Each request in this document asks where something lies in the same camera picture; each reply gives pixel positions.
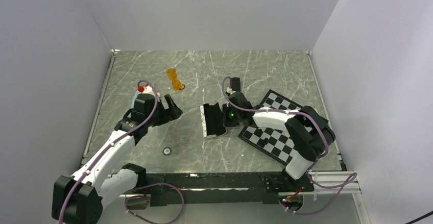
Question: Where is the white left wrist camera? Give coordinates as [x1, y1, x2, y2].
[136, 83, 159, 96]

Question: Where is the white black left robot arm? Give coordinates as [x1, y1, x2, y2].
[52, 91, 183, 223]

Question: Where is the small round metal disc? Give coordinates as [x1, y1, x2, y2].
[163, 147, 172, 156]

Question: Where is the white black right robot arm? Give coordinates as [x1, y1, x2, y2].
[223, 91, 336, 191]

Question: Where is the black glasses case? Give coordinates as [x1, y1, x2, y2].
[229, 77, 241, 92]

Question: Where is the black white chessboard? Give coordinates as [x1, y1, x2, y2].
[237, 89, 329, 167]

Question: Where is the black table front rail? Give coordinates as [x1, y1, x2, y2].
[125, 171, 315, 207]

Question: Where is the light blue cleaning cloth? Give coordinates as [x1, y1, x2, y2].
[131, 91, 140, 107]

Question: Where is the white geometric glasses case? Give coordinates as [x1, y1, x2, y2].
[200, 103, 227, 138]

